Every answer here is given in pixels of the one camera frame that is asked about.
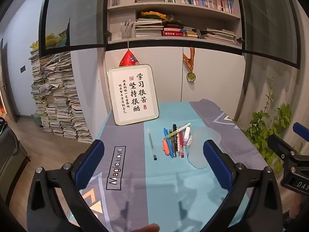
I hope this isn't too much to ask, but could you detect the tall pile of papers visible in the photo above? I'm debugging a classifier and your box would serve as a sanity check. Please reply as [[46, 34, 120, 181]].
[[28, 49, 93, 143]]

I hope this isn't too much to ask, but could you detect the gold medal with striped ribbon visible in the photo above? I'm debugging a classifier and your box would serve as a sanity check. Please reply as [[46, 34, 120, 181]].
[[182, 47, 196, 82]]

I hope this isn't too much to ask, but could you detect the yellow flower garland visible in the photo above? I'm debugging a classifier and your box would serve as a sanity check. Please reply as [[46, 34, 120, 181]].
[[141, 11, 167, 22]]

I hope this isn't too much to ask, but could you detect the clear cup with pens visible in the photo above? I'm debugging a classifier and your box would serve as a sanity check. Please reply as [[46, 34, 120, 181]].
[[121, 20, 134, 39]]

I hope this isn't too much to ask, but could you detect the blue pen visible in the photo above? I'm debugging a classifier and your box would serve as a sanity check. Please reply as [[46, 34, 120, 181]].
[[163, 127, 176, 159]]

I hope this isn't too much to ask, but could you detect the framed calligraphy board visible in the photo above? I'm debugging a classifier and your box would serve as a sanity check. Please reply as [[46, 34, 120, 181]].
[[107, 64, 160, 126]]

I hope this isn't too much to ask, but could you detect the white and green pen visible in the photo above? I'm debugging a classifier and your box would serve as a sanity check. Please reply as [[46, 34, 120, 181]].
[[165, 123, 192, 140]]

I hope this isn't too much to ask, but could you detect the black pen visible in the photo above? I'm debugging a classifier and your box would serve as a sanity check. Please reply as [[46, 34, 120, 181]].
[[172, 124, 178, 157]]

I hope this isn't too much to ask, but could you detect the stack of worn booklets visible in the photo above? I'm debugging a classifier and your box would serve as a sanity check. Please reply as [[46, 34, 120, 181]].
[[200, 28, 236, 43]]

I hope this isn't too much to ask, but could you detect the orange pen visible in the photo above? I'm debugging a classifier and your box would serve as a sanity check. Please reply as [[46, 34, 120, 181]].
[[162, 138, 171, 155]]

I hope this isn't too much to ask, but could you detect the stack of white booklets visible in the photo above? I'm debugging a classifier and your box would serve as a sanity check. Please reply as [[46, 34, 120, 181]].
[[135, 18, 164, 38]]

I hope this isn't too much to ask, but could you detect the white lower cabinet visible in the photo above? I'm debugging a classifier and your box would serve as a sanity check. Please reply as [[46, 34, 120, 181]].
[[104, 45, 247, 126]]

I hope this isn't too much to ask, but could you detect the dark room door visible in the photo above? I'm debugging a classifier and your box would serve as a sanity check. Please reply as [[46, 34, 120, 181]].
[[0, 39, 19, 123]]

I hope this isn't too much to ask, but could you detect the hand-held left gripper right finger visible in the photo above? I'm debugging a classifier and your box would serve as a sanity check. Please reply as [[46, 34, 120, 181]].
[[200, 139, 283, 232]]

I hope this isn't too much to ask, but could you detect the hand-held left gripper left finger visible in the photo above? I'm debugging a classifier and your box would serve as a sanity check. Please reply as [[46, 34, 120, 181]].
[[28, 139, 109, 232]]

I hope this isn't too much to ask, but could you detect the black framed glass door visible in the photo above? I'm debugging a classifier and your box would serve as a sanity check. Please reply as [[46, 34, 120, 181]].
[[39, 0, 109, 57], [235, 0, 301, 69]]

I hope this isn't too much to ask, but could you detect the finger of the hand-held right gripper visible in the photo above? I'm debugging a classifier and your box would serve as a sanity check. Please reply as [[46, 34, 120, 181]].
[[293, 122, 309, 140], [267, 134, 305, 165]]

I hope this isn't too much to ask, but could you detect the dark grey chair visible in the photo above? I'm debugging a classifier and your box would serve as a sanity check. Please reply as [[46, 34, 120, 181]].
[[0, 126, 31, 208]]

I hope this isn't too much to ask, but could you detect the grey wall bookshelf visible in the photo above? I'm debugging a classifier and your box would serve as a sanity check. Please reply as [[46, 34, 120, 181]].
[[104, 0, 242, 51]]

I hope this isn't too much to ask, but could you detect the green potted plant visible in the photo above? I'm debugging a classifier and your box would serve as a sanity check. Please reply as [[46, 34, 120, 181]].
[[243, 76, 302, 174]]

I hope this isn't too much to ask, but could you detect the person's left hand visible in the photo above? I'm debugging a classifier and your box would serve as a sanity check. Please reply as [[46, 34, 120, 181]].
[[135, 223, 161, 232]]

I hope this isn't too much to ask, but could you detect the clear gel pen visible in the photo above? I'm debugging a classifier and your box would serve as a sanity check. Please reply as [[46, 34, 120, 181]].
[[147, 129, 158, 161]]

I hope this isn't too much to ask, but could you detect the white and purple correction tape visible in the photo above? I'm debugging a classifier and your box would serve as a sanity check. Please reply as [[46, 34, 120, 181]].
[[183, 126, 191, 146]]

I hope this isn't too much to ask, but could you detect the red triangular hanging ornament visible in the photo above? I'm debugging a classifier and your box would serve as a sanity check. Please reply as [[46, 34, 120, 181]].
[[118, 39, 141, 67]]

